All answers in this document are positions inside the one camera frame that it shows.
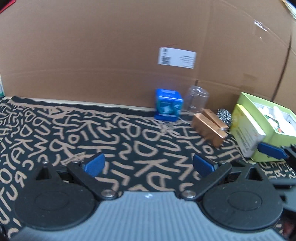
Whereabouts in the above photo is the green cardboard box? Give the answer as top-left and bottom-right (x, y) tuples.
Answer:
(235, 91), (296, 163)

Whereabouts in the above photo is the white yellow carton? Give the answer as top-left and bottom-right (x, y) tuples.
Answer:
(230, 104), (266, 158)

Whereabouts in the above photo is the patterned black tan cloth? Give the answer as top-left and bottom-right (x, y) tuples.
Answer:
(1, 97), (295, 240)

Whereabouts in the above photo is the steel wool scrubber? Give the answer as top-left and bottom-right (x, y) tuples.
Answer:
(216, 108), (232, 127)

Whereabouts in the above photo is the blue cube box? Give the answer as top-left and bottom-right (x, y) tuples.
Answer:
(154, 88), (184, 122)

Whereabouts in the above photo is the white shipping label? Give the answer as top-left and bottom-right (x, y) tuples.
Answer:
(158, 47), (197, 69)

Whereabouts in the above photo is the large brown cardboard box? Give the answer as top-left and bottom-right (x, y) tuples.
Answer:
(1, 1), (295, 110)

